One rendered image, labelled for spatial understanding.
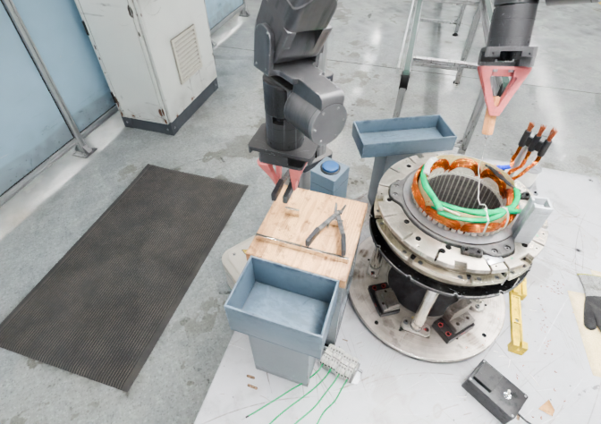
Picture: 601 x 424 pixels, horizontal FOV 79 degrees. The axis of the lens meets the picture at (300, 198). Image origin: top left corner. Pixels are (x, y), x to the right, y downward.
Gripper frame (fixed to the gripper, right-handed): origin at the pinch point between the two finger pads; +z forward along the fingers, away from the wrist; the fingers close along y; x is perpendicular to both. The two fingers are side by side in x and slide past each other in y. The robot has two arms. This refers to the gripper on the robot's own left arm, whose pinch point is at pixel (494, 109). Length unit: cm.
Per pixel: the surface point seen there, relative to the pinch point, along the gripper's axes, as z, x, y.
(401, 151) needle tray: 14.9, 16.1, 29.2
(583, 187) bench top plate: 32, -40, 75
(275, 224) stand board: 23.4, 35.3, -6.9
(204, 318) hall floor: 108, 99, 48
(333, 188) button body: 21.8, 29.5, 13.5
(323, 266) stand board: 27.3, 23.7, -12.2
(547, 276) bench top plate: 46, -25, 35
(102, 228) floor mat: 86, 181, 70
